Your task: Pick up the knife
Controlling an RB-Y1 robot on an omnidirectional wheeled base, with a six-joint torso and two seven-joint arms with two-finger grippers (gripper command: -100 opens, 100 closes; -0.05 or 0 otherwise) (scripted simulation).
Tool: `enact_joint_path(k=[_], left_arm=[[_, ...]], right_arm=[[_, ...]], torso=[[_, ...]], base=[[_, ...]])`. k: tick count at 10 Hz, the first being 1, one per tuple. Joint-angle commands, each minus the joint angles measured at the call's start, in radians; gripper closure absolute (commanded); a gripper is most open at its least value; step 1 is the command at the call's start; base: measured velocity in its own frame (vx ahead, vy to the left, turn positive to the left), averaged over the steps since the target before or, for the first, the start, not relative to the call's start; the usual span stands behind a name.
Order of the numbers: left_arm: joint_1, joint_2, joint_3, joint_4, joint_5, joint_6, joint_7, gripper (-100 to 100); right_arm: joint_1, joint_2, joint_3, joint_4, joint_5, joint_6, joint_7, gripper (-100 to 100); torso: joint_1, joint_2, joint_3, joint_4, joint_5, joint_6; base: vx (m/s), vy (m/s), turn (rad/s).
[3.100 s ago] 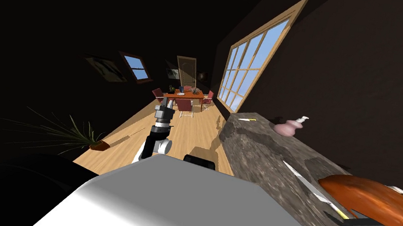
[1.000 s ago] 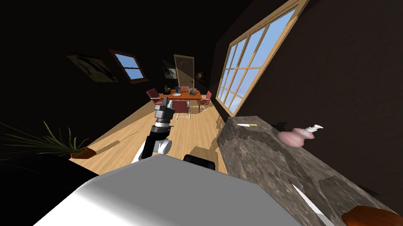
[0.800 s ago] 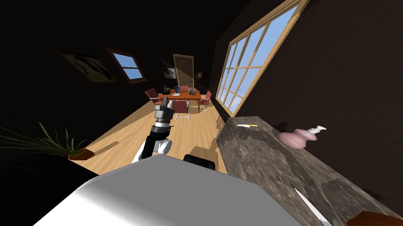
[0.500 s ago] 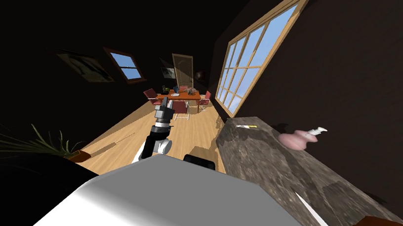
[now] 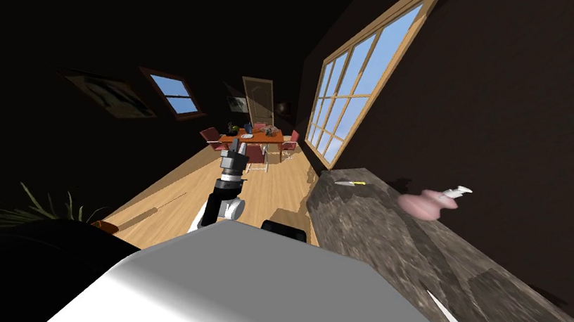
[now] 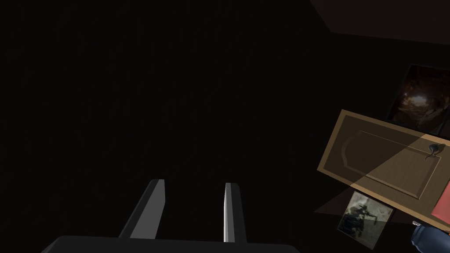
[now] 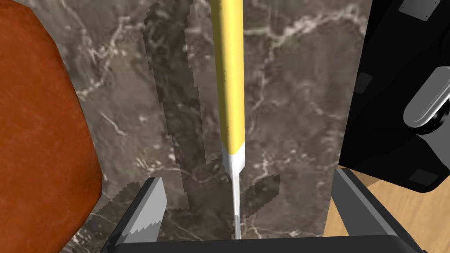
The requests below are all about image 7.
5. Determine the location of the orange-brown round bread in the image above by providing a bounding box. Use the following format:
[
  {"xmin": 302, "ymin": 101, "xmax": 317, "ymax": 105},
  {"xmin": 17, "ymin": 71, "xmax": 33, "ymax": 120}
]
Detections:
[{"xmin": 0, "ymin": 0, "xmax": 104, "ymax": 253}]

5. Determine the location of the yellow-handled knife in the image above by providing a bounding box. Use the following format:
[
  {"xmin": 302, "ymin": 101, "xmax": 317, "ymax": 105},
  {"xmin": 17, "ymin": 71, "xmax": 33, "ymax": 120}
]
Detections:
[{"xmin": 210, "ymin": 0, "xmax": 246, "ymax": 241}]

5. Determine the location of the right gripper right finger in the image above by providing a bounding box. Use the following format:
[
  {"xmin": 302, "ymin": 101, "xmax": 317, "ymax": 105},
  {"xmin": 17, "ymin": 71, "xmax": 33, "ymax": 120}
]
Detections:
[{"xmin": 330, "ymin": 167, "xmax": 424, "ymax": 249}]

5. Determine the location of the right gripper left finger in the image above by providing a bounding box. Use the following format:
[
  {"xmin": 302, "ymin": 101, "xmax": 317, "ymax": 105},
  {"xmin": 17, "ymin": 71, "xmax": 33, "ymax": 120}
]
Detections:
[{"xmin": 105, "ymin": 177, "xmax": 168, "ymax": 245}]

